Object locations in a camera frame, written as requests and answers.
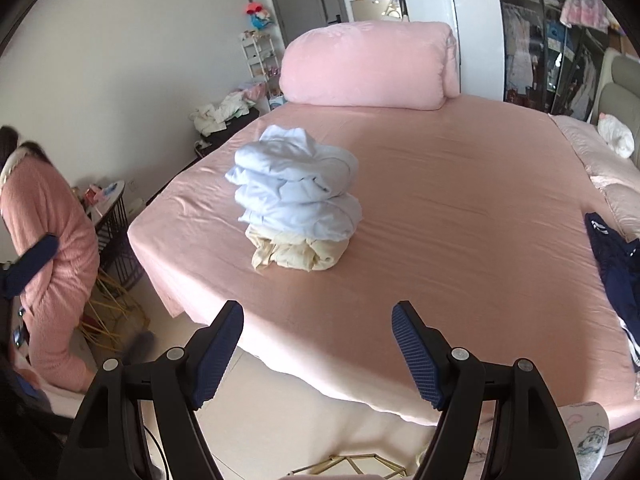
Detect grey-green padded headboard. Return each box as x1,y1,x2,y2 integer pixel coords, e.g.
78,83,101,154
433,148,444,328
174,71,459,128
587,47,640,171

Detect black wire side table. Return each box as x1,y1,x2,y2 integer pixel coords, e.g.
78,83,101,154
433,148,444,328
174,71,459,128
75,180,146,292

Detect grey door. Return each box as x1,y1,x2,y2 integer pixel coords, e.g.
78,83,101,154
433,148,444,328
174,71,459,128
263,0,349,49

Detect pink hanging garment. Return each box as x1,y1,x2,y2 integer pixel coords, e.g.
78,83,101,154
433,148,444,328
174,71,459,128
560,0,611,29

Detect folded white shirt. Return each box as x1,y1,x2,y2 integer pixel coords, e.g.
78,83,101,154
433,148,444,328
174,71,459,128
235,182,364,242

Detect heap of light clothes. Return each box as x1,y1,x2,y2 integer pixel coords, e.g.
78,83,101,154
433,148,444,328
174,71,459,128
190,92,261,136

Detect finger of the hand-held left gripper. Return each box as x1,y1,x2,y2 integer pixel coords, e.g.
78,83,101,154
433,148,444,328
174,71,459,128
0,234,60,299

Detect pink rolled duvet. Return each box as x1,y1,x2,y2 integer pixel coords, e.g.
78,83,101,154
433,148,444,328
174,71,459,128
279,21,460,111

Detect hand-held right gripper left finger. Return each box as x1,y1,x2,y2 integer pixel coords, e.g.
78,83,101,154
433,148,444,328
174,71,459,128
64,300,245,480

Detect gold wire stool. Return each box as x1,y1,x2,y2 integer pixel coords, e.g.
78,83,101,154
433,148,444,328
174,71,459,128
290,452,407,480
82,265,151,357

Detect white shirt navy trim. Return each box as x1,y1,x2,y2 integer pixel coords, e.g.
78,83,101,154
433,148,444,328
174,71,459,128
225,125,360,199

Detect cream folded garment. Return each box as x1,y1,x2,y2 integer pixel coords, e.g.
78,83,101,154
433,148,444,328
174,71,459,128
250,227,351,272

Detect white plush toy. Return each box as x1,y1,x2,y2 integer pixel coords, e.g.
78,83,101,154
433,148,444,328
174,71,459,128
597,114,636,159

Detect white shelf rack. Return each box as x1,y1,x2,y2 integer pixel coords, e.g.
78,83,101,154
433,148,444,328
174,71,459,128
241,32,281,111

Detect glass-door wardrobe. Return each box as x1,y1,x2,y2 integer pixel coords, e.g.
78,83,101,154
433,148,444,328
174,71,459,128
492,0,626,122

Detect person's printed pajama pants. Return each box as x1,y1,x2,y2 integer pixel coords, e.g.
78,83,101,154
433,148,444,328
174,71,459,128
557,402,611,480

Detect beige cabinet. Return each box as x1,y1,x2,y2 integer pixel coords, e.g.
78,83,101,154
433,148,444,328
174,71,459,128
350,0,409,24

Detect navy shorts white stripes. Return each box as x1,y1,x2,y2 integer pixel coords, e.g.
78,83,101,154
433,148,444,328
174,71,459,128
585,212,640,374

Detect black cable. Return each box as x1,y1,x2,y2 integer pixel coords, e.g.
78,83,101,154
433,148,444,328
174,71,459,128
144,425,167,480

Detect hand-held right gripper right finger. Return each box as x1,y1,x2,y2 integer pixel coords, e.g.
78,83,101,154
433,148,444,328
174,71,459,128
391,301,582,480

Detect pink bed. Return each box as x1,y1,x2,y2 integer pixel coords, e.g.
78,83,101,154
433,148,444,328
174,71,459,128
127,95,640,429

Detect red blue toy figure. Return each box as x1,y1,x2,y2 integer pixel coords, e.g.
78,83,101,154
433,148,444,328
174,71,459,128
244,0,274,31

